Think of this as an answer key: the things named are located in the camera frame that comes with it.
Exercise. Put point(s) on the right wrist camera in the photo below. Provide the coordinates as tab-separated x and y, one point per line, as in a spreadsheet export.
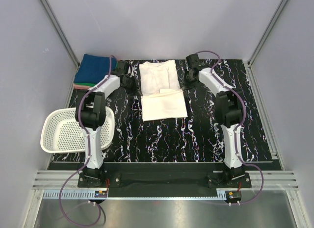
195	63

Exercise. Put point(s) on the folded blue t-shirt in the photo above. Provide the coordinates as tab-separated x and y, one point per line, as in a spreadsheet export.
95	59

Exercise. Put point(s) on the left aluminium frame post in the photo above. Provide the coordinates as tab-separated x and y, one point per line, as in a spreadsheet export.
56	25

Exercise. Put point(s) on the white Coca-Cola print t-shirt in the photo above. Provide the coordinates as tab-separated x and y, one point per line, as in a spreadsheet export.
162	97

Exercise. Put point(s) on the white slotted cable duct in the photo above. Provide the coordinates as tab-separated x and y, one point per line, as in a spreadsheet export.
76	194

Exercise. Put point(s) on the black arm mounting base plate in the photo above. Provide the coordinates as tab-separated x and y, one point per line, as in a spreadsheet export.
210	175

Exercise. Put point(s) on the aluminium frame post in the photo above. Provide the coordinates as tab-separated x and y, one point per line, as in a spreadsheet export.
275	18
56	25

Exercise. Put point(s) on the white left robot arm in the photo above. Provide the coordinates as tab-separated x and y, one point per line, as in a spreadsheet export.
91	115

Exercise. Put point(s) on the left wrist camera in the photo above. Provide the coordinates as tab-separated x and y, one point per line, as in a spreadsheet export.
122	68

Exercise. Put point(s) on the white perforated plastic basket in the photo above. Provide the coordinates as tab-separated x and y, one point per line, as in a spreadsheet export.
61	132

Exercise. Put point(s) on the folded green t-shirt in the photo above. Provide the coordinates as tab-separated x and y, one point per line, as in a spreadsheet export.
89	84

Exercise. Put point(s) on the right aluminium frame post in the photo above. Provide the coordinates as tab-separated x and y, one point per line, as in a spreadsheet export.
275	18

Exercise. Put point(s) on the folded pink t-shirt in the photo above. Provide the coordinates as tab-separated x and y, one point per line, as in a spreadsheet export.
81	86

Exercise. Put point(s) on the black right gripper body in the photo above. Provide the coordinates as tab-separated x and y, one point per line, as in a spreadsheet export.
188	79

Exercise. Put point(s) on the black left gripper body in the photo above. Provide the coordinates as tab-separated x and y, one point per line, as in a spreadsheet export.
132	83

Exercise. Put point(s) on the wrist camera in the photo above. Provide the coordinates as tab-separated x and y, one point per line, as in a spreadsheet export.
195	63
122	68

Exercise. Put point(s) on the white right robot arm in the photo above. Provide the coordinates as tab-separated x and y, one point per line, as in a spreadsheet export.
229	113

